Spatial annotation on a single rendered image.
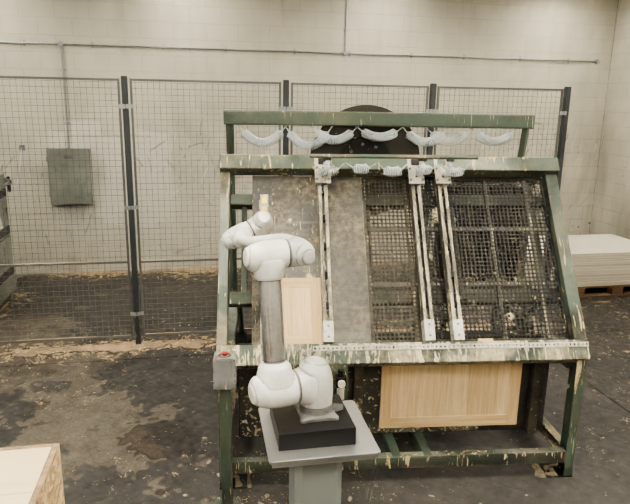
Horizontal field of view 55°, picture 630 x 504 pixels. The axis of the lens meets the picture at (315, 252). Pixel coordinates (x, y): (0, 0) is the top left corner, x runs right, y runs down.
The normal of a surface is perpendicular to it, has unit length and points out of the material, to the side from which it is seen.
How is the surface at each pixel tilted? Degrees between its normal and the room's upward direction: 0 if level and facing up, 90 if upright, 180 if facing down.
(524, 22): 90
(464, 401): 90
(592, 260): 90
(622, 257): 90
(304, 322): 56
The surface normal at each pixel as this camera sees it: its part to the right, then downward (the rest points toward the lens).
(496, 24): 0.18, 0.24
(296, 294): 0.08, -0.34
